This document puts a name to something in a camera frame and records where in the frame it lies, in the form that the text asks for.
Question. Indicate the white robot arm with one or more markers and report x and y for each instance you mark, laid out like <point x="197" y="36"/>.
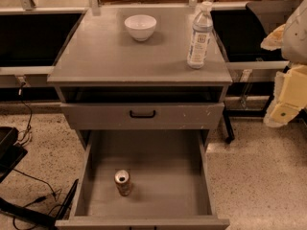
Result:
<point x="294" y="48"/>

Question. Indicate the black drawer handle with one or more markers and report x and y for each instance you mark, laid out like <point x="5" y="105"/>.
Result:
<point x="141" y="115"/>

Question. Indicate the black equipment base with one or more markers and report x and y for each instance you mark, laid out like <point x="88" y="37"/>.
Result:
<point x="24" y="217"/>

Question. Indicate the white ceramic bowl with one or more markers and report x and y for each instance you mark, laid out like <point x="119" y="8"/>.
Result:
<point x="140" y="27"/>

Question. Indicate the clear plastic water bottle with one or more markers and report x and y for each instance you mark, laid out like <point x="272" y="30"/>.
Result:
<point x="201" y="29"/>

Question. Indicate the orange soda can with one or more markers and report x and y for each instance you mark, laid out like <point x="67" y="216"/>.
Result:
<point x="122" y="181"/>

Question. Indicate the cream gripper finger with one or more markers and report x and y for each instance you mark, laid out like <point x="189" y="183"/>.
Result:
<point x="289" y="96"/>
<point x="274" y="40"/>

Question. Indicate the open grey middle drawer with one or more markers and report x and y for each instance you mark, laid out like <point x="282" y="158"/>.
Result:
<point x="169" y="188"/>

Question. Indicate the closed grey top drawer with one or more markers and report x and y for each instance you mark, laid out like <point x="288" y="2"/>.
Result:
<point x="83" y="116"/>

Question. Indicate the grey drawer cabinet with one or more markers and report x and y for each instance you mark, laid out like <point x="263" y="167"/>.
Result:
<point x="103" y="64"/>

